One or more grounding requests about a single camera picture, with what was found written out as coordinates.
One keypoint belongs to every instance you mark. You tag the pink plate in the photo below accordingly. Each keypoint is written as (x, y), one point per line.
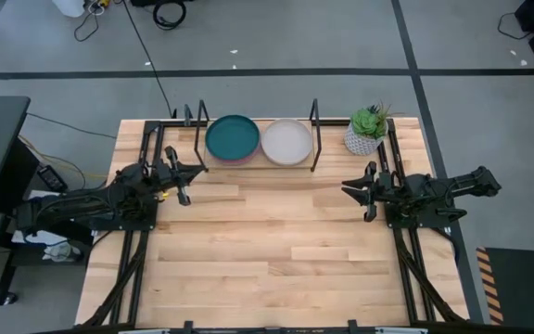
(239, 162)

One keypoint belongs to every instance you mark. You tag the white bin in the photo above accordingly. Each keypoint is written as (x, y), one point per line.
(68, 7)

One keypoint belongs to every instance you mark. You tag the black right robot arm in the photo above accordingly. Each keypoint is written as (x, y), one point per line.
(457, 183)

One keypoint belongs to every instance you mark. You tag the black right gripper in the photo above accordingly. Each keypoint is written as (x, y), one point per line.
(385, 188)

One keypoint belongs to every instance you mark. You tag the dark teal plate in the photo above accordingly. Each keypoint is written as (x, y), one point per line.
(232, 137)

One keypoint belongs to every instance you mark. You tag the succulent in white patterned pot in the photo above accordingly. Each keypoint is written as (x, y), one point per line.
(362, 141)

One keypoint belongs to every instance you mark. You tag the peach cream plate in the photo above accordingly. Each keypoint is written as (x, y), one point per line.
(287, 141)

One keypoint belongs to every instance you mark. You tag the black yellow hazard mat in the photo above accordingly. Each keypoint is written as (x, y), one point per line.
(526, 287)

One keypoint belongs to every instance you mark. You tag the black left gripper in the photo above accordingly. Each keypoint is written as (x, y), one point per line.
(169, 174)

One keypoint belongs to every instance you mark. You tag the white paper sheets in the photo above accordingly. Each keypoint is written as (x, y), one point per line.
(40, 239)

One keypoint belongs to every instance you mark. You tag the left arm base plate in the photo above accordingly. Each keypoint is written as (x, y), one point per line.
(123, 222)

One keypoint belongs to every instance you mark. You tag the grey plate with tan rim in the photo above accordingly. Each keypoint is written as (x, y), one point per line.
(295, 164)

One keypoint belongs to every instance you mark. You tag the black power brick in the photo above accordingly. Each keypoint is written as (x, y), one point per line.
(52, 178)

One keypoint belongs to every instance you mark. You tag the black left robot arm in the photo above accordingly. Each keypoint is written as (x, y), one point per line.
(77, 206)

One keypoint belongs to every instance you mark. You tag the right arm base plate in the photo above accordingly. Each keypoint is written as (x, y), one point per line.
(420, 222)

